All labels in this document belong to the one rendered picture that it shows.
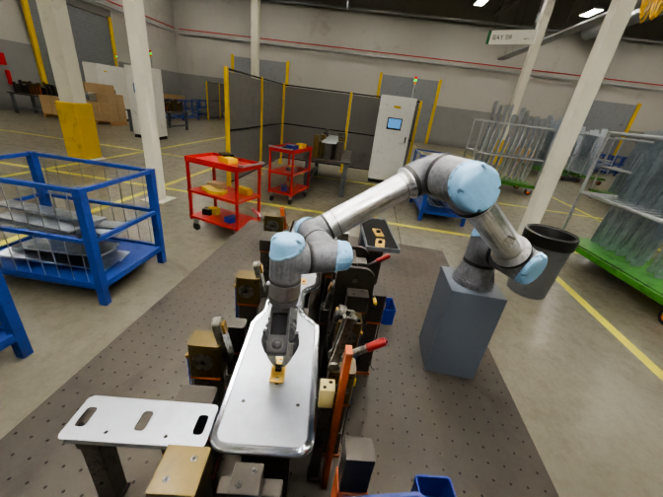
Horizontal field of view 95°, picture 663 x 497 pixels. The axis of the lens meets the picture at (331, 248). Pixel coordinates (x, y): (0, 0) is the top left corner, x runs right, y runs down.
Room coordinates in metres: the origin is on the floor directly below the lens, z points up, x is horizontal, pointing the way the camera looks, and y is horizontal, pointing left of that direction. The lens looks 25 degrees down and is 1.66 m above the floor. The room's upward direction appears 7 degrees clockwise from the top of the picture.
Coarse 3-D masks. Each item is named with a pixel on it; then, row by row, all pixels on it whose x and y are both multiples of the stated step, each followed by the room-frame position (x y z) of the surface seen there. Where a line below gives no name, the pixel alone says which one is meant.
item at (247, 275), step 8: (240, 272) 0.98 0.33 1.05; (248, 272) 0.99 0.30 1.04; (240, 280) 0.95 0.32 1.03; (248, 280) 0.95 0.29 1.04; (256, 280) 0.95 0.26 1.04; (240, 288) 0.95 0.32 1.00; (248, 288) 0.95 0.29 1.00; (256, 288) 0.95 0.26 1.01; (240, 296) 0.95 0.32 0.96; (248, 296) 0.95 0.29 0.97; (256, 296) 0.95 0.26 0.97; (240, 304) 0.95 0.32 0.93; (248, 304) 0.95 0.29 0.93; (256, 304) 0.95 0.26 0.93; (240, 312) 0.95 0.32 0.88; (248, 312) 0.95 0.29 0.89; (256, 312) 0.96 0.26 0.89; (248, 320) 0.95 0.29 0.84; (248, 328) 0.95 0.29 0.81
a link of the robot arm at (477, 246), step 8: (472, 232) 1.07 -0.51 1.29; (472, 240) 1.04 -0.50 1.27; (480, 240) 1.01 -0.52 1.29; (472, 248) 1.03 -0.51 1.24; (480, 248) 1.00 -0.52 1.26; (488, 248) 0.97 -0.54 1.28; (472, 256) 1.02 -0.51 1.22; (480, 256) 1.00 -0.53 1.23; (488, 256) 0.96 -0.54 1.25; (480, 264) 1.00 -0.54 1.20; (488, 264) 0.98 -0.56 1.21
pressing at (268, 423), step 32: (256, 320) 0.78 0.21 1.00; (256, 352) 0.64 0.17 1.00; (256, 384) 0.54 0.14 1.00; (288, 384) 0.55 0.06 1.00; (224, 416) 0.44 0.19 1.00; (256, 416) 0.45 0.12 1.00; (288, 416) 0.46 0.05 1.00; (224, 448) 0.38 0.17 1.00; (256, 448) 0.39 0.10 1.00; (288, 448) 0.40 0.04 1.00
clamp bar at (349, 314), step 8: (336, 312) 0.59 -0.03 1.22; (352, 312) 0.60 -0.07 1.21; (336, 320) 0.58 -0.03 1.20; (344, 320) 0.60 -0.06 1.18; (352, 320) 0.57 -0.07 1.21; (360, 320) 0.59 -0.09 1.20; (344, 328) 0.57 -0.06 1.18; (336, 336) 0.60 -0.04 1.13; (344, 336) 0.57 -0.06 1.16; (336, 344) 0.57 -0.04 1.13; (344, 344) 0.57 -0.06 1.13; (336, 352) 0.57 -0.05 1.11; (328, 360) 0.60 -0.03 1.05; (336, 360) 0.57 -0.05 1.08
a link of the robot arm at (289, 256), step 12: (276, 240) 0.59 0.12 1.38; (288, 240) 0.59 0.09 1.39; (300, 240) 0.60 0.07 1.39; (276, 252) 0.58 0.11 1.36; (288, 252) 0.57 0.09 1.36; (300, 252) 0.59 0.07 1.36; (276, 264) 0.57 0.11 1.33; (288, 264) 0.57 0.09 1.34; (300, 264) 0.58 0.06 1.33; (276, 276) 0.57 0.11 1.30; (288, 276) 0.57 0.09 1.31; (300, 276) 0.60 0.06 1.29
